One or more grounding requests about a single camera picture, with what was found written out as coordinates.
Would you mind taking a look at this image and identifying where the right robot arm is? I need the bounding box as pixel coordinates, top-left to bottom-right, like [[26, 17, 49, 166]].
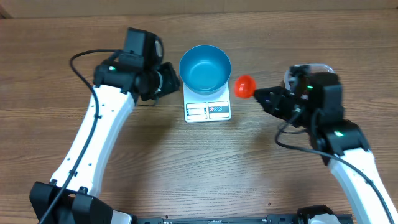
[[254, 72, 397, 223]]

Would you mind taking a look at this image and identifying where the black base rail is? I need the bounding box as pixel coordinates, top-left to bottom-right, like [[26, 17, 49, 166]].
[[133, 205, 354, 224]]

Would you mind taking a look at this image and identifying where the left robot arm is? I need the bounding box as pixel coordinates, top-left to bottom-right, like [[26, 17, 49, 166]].
[[29, 27, 180, 223]]

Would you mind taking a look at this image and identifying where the white digital kitchen scale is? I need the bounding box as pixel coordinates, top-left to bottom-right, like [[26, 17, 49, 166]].
[[183, 84, 232, 123]]

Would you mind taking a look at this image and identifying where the clear plastic container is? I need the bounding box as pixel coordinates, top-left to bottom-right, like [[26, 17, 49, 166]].
[[283, 63, 335, 90]]

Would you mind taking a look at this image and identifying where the blue metal bowl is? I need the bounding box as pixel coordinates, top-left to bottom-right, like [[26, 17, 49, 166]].
[[179, 45, 232, 95]]

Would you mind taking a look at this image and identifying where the red scoop with blue handle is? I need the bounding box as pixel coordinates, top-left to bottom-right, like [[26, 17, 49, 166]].
[[234, 74, 257, 99]]

